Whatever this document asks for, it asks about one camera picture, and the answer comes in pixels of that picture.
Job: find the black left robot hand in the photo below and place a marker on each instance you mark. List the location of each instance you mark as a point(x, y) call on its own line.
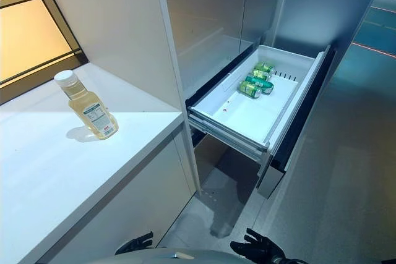
point(136, 244)

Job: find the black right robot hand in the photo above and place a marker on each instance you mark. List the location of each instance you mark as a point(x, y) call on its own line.
point(256, 248)

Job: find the yellow juice bottle white cap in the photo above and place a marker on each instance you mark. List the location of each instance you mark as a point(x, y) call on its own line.
point(92, 115)

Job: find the white fridge drawer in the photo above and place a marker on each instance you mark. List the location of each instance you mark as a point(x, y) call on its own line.
point(247, 112)

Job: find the stainless steel fridge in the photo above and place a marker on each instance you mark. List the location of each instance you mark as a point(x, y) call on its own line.
point(210, 13)

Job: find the grey robot torso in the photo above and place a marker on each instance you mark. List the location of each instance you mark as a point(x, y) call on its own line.
point(185, 258)

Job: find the light green soda can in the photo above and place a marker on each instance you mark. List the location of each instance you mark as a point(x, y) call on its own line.
point(250, 89)
point(264, 66)
point(262, 74)

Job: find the dark green soda can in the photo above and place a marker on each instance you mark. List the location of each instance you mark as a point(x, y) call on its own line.
point(260, 84)

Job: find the white fridge enclosure panel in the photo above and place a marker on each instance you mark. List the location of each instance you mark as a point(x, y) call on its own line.
point(123, 29)

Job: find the dark window frame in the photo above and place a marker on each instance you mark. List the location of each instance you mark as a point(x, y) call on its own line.
point(58, 16)

